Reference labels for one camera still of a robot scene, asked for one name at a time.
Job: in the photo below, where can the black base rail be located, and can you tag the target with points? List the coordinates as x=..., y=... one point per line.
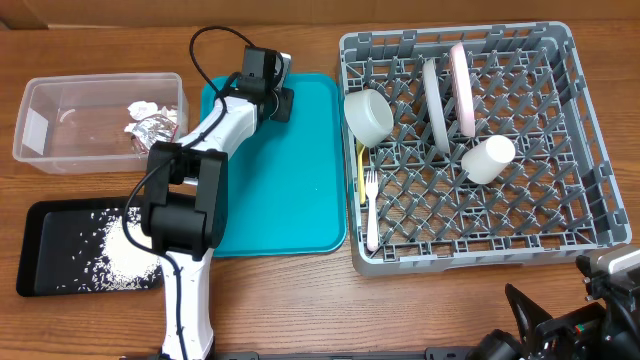
x=430, y=353

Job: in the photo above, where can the spilled white rice pile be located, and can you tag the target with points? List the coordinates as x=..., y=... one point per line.
x=93, y=253

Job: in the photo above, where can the grey bowl of rice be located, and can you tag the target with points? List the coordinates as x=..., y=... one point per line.
x=369, y=116

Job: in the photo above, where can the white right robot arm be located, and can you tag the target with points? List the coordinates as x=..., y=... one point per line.
x=607, y=327

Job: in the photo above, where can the clear plastic bin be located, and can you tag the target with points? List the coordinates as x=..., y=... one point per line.
x=75, y=124

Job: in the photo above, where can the yellow plastic spoon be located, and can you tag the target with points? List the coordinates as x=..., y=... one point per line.
x=360, y=172

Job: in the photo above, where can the white napkin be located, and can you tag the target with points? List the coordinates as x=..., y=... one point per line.
x=140, y=110

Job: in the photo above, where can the grey dishwasher rack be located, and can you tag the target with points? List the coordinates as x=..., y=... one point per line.
x=556, y=200

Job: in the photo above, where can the white round plate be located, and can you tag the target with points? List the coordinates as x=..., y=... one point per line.
x=434, y=105

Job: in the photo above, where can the black tray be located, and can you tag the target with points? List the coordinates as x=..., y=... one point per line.
x=35, y=273

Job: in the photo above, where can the white plastic cup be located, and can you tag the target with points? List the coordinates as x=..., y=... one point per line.
x=484, y=162

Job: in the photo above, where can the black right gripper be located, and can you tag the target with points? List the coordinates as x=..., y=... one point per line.
x=552, y=335

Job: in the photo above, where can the red snack wrapper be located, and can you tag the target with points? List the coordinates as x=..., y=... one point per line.
x=152, y=129

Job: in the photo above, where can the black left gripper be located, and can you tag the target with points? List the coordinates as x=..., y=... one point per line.
x=283, y=108

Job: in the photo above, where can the pink round plate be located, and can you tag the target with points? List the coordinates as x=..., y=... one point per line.
x=462, y=90

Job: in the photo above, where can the teal plastic tray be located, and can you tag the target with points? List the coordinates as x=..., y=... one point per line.
x=287, y=192

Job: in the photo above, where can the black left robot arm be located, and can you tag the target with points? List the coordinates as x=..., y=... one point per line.
x=185, y=204

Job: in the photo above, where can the white plastic fork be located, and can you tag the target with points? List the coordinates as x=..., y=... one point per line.
x=371, y=190

